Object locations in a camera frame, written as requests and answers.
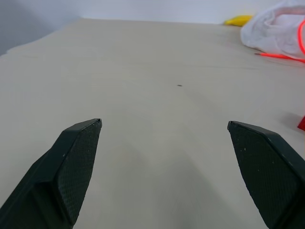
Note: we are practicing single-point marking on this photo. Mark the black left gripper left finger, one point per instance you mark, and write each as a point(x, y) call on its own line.
point(59, 171)

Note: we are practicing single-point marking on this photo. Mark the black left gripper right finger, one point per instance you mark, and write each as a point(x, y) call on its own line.
point(267, 167)

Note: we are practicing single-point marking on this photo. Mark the red object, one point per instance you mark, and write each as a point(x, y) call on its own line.
point(302, 124)

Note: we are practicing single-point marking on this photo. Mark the white cloth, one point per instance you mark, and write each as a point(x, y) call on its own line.
point(274, 31)

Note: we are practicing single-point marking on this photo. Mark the yellow object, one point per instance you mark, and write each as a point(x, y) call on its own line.
point(237, 20)

